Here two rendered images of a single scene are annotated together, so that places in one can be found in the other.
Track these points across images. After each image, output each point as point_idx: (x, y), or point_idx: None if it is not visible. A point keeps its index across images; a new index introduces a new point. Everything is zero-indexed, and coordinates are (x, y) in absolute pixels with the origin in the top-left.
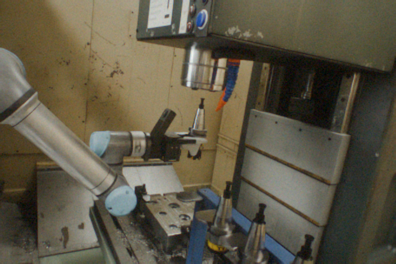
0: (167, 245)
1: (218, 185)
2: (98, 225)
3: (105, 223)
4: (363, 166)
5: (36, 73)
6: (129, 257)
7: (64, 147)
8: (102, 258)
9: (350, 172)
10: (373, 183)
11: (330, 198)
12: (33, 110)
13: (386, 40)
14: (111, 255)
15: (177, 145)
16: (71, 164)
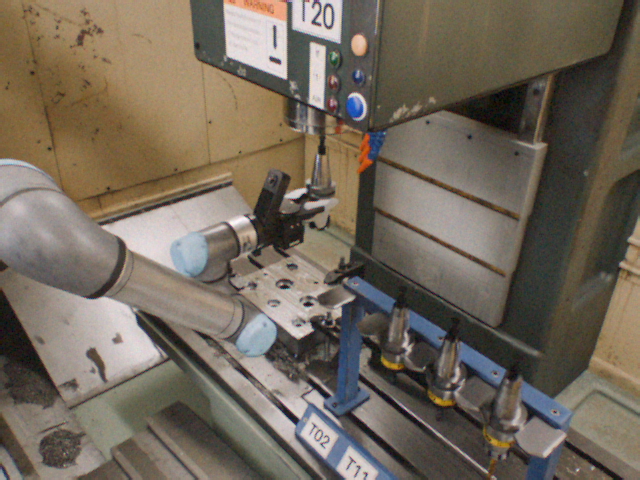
0: (298, 351)
1: None
2: (169, 342)
3: (183, 337)
4: (566, 189)
5: None
6: (246, 381)
7: (179, 299)
8: (175, 380)
9: (548, 198)
10: (580, 212)
11: (519, 236)
12: (132, 270)
13: (603, 13)
14: (215, 384)
15: (298, 220)
16: (189, 317)
